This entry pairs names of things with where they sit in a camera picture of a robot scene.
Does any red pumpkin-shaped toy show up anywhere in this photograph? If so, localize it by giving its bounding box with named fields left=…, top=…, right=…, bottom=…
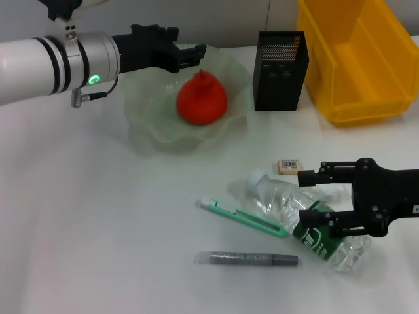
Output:
left=175, top=68, right=228, bottom=126

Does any green utility knife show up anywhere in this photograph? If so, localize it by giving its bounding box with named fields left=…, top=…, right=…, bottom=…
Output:
left=198, top=197, right=289, bottom=239

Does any yellow plastic bin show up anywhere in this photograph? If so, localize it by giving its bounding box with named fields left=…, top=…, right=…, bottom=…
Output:
left=296, top=0, right=419, bottom=128

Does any grey marker pen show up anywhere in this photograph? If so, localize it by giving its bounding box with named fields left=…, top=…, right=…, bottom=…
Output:
left=196, top=251, right=299, bottom=267

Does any left arm cable with plugs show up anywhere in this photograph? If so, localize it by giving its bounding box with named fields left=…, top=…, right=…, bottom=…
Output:
left=70, top=78, right=119, bottom=109

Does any beige eraser with barcode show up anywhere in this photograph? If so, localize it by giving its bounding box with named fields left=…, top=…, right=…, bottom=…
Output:
left=277, top=158, right=304, bottom=177

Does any black mesh pen holder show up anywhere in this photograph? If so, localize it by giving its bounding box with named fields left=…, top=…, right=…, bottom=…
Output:
left=253, top=31, right=310, bottom=111

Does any green glass fruit plate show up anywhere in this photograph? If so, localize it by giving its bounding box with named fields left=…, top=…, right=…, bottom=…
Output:
left=121, top=43, right=253, bottom=154

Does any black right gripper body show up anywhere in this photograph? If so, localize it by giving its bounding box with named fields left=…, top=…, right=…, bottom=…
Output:
left=352, top=157, right=419, bottom=238

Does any clear water bottle green label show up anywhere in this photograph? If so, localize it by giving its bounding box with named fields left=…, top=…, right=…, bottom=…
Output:
left=247, top=168, right=373, bottom=274

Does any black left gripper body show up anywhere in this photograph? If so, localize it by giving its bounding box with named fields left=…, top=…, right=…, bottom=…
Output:
left=111, top=24, right=181, bottom=75

